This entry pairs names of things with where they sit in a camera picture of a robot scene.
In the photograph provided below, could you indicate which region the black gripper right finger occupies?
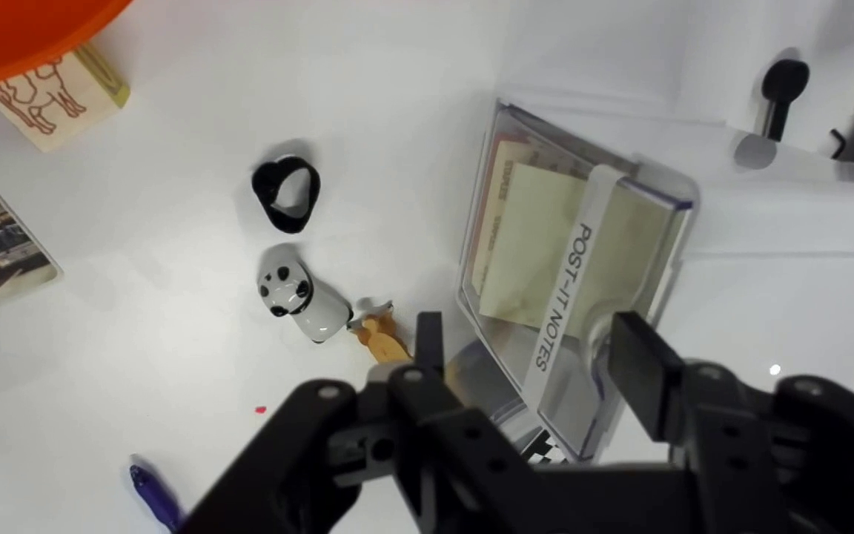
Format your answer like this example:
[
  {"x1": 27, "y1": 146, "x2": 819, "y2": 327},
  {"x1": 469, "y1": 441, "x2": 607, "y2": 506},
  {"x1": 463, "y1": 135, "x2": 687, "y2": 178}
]
[{"x1": 605, "y1": 309, "x2": 854, "y2": 534}]

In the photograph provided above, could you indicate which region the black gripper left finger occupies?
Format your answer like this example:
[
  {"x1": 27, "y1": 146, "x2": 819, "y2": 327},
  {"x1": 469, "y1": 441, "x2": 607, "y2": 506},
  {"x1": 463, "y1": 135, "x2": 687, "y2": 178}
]
[{"x1": 175, "y1": 309, "x2": 549, "y2": 534}]

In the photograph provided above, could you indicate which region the clear post-it notes container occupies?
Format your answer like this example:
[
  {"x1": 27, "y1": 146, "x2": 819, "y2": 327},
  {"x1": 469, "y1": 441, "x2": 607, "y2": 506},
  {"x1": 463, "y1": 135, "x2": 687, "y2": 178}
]
[{"x1": 447, "y1": 95, "x2": 699, "y2": 464}]

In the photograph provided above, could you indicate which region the small tan wooden figure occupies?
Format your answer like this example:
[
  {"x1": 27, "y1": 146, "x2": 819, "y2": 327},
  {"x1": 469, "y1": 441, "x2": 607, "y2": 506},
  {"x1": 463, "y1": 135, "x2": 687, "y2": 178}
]
[{"x1": 346, "y1": 294, "x2": 416, "y2": 367}]

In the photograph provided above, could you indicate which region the panda figurine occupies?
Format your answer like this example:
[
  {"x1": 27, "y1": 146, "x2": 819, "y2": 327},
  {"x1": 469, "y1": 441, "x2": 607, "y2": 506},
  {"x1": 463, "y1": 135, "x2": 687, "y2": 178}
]
[{"x1": 253, "y1": 240, "x2": 355, "y2": 347}]

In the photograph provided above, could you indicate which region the blue pen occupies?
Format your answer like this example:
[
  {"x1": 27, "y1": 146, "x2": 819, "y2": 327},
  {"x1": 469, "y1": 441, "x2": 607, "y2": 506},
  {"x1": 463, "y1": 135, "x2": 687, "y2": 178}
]
[{"x1": 124, "y1": 456, "x2": 189, "y2": 534}]

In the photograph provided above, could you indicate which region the black heart-shaped piece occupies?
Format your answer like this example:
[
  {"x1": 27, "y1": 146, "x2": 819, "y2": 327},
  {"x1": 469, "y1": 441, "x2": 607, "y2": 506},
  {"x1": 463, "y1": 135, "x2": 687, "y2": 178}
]
[{"x1": 250, "y1": 151, "x2": 322, "y2": 238}]

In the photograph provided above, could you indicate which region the black knob stand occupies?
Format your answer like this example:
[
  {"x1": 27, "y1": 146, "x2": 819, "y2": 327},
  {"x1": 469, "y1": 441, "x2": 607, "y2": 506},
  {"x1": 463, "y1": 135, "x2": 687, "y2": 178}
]
[{"x1": 757, "y1": 52, "x2": 813, "y2": 143}]

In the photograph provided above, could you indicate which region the wooden animal stamp block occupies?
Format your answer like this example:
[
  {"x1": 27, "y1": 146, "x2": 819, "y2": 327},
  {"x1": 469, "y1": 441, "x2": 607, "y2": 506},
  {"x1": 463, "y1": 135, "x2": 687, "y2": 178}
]
[{"x1": 0, "y1": 40, "x2": 132, "y2": 157}]

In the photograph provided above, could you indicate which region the orange plastic bowl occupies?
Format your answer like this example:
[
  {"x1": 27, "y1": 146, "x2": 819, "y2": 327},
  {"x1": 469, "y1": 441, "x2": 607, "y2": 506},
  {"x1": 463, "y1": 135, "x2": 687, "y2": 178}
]
[{"x1": 0, "y1": 0, "x2": 138, "y2": 95}]

